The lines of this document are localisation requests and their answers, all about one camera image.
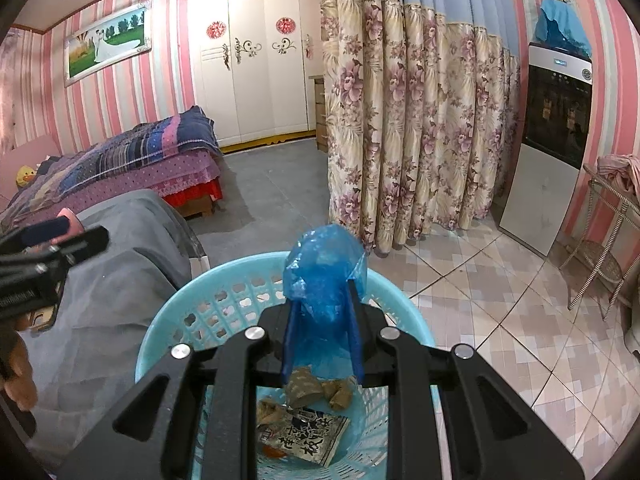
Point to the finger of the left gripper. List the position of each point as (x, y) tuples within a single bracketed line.
[(30, 236)]

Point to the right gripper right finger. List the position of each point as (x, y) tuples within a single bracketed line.
[(450, 407)]

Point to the torn cardboard tube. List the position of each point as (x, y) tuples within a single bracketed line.
[(303, 388)]

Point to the blue plastic bag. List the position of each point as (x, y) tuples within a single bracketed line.
[(324, 280)]

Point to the left hand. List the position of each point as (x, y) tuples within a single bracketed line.
[(20, 386)]

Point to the yellow duck plush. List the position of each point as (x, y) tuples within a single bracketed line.
[(25, 175)]

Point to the pink headboard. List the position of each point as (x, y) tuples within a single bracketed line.
[(29, 154)]

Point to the grey table cloth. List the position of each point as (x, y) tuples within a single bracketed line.
[(85, 362)]

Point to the light blue plastic basket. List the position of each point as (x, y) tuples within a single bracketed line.
[(227, 299)]

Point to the printed snack wrapper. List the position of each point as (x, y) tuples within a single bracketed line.
[(303, 433)]

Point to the bed with plaid blanket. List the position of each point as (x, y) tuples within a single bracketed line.
[(175, 157)]

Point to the framed landscape picture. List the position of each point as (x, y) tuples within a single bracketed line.
[(106, 42)]

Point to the pink cloth on rack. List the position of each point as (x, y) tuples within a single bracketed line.
[(622, 170)]

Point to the white wardrobe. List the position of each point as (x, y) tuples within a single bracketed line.
[(252, 62)]

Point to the wooden desk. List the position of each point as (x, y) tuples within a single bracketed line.
[(320, 113)]

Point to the floral curtain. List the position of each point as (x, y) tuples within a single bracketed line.
[(420, 116)]

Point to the blue cloth on cabinet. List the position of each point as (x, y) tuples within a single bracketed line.
[(558, 26)]

